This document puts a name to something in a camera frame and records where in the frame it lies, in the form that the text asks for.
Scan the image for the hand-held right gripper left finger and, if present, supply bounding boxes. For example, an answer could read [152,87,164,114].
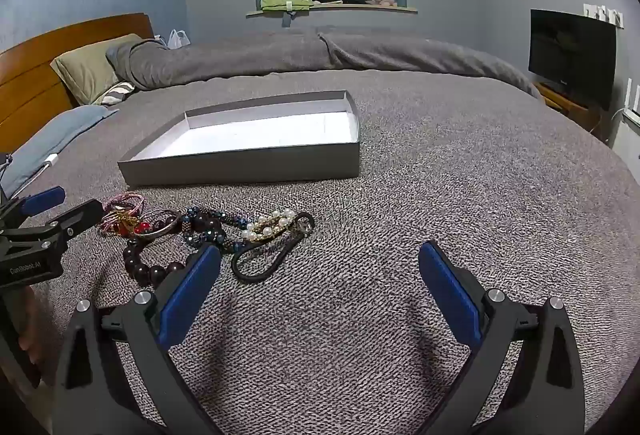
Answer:
[52,242,223,435]

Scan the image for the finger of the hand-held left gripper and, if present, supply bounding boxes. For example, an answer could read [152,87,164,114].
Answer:
[0,186,67,230]
[27,198,106,247]

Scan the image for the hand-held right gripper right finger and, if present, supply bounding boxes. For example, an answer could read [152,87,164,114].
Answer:
[417,241,586,435]

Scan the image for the pink cord bracelet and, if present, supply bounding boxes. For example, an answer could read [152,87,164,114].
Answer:
[100,193,147,236]

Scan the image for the large dark wooden bead bracelet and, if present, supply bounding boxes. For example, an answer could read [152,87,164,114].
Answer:
[123,235,203,288]

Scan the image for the dark bead bracelet gold beads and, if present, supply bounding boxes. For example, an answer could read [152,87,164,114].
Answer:
[192,212,226,244]

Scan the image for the red and gold bead bracelet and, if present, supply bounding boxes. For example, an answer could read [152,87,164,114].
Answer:
[107,210,152,241]

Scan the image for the thin silver bangle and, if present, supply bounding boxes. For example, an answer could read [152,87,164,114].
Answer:
[142,211,184,236]

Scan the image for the dark green bead bracelet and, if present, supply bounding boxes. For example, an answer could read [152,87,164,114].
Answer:
[181,208,248,254]

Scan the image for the white pearl bracelet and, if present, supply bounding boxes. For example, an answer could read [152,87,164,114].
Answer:
[241,222,288,244]

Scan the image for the gold pearl bracelet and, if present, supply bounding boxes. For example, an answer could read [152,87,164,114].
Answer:
[257,209,297,231]

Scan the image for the black cord bracelet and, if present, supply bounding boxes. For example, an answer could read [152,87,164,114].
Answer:
[231,212,316,284]

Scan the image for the grey cardboard tray box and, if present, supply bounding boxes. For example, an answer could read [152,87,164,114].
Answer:
[117,89,361,190]

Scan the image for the person's left hand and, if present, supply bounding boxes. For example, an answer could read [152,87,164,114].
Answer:
[17,287,53,386]

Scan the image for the light blue towel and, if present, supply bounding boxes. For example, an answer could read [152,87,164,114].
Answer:
[0,104,120,198]

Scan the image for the wooden headboard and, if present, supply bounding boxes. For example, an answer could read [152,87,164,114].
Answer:
[0,12,155,156]

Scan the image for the striped pillow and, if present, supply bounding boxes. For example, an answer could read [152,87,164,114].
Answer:
[92,80,137,107]

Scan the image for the grey knit bedspread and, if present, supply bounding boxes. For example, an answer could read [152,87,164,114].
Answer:
[0,68,640,435]

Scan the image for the olive green pillow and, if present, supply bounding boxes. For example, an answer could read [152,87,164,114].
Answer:
[50,34,143,106]

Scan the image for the wooden stand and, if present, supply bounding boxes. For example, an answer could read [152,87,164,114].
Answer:
[532,82,608,136]

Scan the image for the grey duvet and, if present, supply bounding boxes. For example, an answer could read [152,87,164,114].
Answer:
[106,26,543,101]

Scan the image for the black monitor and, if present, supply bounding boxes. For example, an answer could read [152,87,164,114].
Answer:
[529,8,617,112]

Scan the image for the white router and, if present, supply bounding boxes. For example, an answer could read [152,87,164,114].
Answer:
[622,78,640,123]

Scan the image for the window sill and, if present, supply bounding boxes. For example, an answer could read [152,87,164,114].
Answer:
[245,2,418,19]

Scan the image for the white wall hooks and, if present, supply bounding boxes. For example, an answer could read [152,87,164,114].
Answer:
[582,2,626,30]

